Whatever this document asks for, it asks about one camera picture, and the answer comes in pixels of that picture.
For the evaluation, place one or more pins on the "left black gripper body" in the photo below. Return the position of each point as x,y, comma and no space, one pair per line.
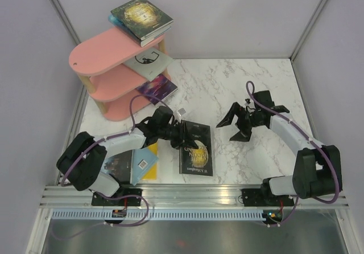
174,134

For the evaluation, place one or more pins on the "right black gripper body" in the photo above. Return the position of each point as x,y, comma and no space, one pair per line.
251,119

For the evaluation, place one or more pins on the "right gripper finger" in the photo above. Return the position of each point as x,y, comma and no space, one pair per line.
244,133
228,119

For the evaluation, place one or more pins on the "black moon sixpence book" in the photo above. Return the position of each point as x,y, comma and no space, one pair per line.
197,161

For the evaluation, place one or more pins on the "light blue book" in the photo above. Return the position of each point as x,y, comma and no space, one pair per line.
142,160

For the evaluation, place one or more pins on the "purple Robinson Crusoe book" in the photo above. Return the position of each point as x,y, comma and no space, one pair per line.
160,88

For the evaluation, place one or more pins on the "pale grey-green book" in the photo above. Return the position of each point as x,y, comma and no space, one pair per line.
150,63

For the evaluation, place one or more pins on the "green forest cover book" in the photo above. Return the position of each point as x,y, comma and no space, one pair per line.
141,17

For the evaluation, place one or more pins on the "teal ocean cover book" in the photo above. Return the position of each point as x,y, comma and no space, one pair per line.
142,42

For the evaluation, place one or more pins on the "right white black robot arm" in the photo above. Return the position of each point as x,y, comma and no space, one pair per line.
317,169

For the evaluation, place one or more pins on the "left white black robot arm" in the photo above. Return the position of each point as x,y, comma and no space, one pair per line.
82,160

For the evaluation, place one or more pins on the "dark blue Wuthering Heights book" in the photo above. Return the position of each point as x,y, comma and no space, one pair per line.
119,167

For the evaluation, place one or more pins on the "pink three-tier wooden shelf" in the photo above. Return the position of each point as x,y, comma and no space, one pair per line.
98,62

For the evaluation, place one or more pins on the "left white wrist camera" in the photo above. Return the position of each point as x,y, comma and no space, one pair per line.
180,113

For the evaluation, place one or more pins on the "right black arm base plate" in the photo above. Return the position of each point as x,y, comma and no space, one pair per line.
256,198

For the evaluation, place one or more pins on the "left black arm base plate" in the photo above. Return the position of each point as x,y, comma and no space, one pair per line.
125,197

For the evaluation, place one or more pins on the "aluminium mounting rail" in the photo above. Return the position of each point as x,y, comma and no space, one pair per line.
182,196

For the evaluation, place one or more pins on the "white slotted cable duct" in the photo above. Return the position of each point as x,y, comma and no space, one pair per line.
158,214

